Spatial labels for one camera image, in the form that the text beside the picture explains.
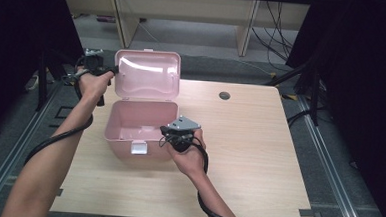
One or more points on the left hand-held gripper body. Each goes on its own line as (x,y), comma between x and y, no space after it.
(94,61)

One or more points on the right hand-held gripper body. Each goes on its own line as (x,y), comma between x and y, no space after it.
(181,134)

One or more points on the pink plastic storage box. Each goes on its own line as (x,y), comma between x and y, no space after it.
(146,76)

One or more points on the person's left hand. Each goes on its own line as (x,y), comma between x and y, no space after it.
(93,85)

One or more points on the person's right hand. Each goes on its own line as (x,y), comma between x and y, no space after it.
(191,160)

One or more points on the black metal stand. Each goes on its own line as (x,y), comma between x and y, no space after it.
(42,80)
(313,94)

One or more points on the black curtain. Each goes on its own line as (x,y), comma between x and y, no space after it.
(14,45)
(366,81)

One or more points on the beige wooden shelf unit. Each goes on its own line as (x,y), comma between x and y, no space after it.
(186,8)

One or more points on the metal floor rail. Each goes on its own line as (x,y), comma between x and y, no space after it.
(331,169)
(15,146)

